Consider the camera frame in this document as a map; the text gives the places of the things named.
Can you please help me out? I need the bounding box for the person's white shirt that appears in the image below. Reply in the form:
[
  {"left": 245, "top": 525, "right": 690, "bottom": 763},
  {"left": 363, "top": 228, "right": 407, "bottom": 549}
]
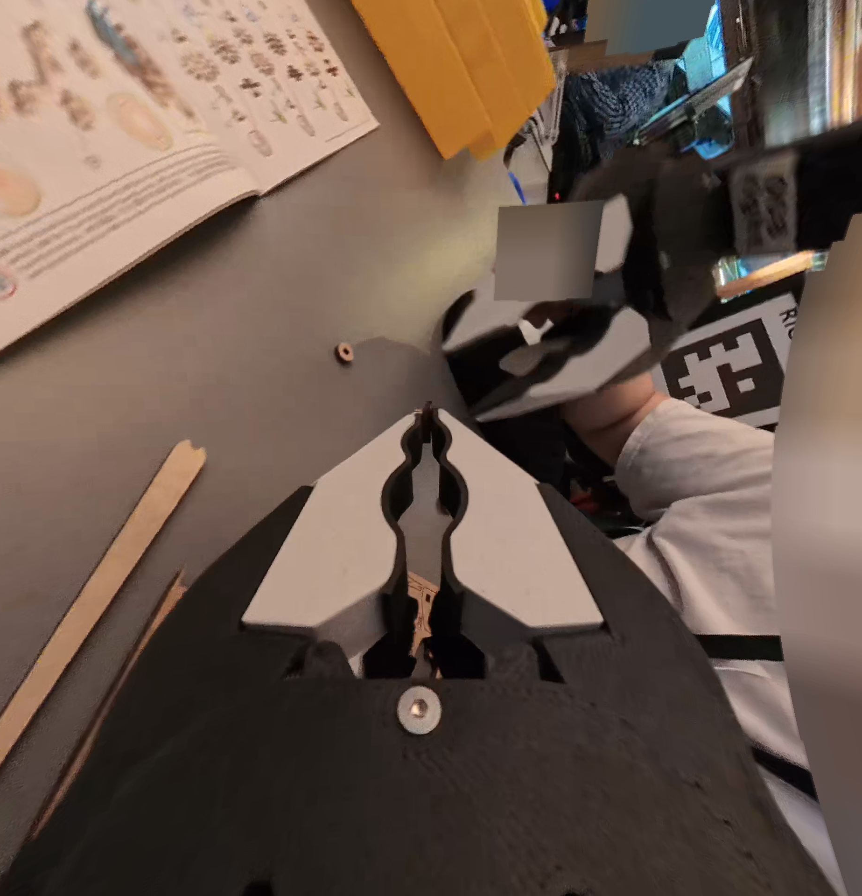
[{"left": 612, "top": 398, "right": 852, "bottom": 896}]

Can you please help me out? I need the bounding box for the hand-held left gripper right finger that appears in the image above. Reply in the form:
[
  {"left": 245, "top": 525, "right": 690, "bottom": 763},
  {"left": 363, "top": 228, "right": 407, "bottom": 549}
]
[{"left": 435, "top": 408, "right": 606, "bottom": 676}]

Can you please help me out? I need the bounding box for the pointed wooden stick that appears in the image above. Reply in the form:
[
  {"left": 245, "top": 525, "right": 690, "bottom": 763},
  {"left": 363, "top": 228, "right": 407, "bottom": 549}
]
[{"left": 0, "top": 439, "right": 208, "bottom": 792}]

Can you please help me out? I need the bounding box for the printed marker tag screen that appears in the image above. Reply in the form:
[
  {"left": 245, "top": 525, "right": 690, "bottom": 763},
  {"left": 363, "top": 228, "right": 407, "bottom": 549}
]
[{"left": 651, "top": 292, "right": 800, "bottom": 430}]

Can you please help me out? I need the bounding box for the laser-cut wooden parts sheet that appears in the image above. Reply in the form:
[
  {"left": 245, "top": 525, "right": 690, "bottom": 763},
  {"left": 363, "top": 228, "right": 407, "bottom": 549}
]
[{"left": 28, "top": 566, "right": 443, "bottom": 841}]

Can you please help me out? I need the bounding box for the black harness strap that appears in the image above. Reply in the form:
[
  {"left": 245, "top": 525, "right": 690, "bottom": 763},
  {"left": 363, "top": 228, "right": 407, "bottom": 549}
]
[{"left": 696, "top": 633, "right": 821, "bottom": 803}]

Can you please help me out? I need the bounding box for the yellow plastic bin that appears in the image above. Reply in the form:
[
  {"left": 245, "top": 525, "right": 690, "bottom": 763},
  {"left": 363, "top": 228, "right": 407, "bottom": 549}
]
[{"left": 350, "top": 0, "right": 558, "bottom": 162}]

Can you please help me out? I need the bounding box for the illustrated instruction booklet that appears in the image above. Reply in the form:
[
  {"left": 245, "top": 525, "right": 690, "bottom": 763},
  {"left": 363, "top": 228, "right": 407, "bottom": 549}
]
[{"left": 0, "top": 0, "right": 381, "bottom": 365}]

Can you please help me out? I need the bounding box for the person's right forearm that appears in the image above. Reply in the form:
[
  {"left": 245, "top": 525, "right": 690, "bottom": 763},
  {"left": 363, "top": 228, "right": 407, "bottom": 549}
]
[{"left": 560, "top": 374, "right": 674, "bottom": 467}]

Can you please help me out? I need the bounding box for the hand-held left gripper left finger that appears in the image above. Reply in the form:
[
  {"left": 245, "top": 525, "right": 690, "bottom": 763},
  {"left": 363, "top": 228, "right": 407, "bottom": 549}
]
[{"left": 240, "top": 412, "right": 427, "bottom": 676}]

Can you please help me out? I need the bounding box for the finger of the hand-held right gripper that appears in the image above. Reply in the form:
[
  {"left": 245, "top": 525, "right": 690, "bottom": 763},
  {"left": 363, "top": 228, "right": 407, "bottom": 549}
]
[
  {"left": 471, "top": 307, "right": 659, "bottom": 422},
  {"left": 441, "top": 195, "right": 636, "bottom": 353}
]

